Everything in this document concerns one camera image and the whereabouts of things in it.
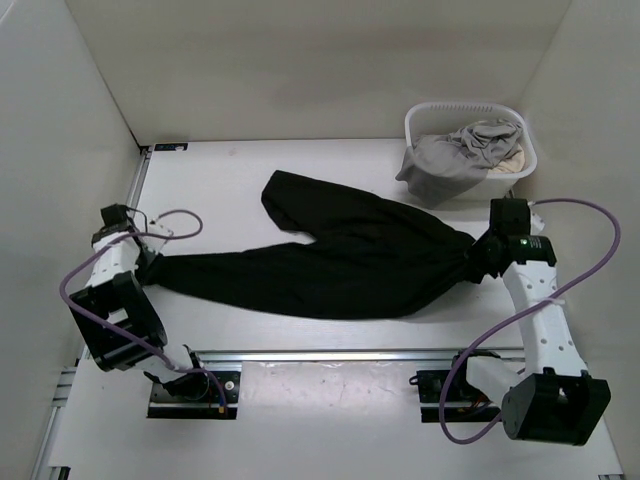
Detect beige garment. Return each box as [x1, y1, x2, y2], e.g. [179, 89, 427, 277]
[489, 144, 526, 174]

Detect grey garment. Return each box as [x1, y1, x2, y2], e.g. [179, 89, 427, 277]
[396, 119, 523, 208]

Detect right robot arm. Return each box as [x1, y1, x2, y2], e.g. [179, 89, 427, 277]
[449, 198, 611, 446]

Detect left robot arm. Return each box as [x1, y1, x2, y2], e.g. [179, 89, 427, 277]
[65, 204, 210, 400]

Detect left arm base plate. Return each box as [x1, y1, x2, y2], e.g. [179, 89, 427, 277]
[147, 370, 241, 420]

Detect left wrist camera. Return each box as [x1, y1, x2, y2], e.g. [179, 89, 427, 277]
[142, 219, 174, 253]

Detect black label sticker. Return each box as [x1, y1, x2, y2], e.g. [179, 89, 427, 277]
[154, 143, 189, 152]

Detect black trousers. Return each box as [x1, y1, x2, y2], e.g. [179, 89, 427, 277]
[146, 171, 474, 320]

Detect white laundry basket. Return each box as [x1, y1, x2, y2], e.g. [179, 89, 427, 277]
[396, 101, 537, 208]

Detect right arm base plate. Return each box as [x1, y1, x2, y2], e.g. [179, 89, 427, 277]
[408, 370, 500, 424]

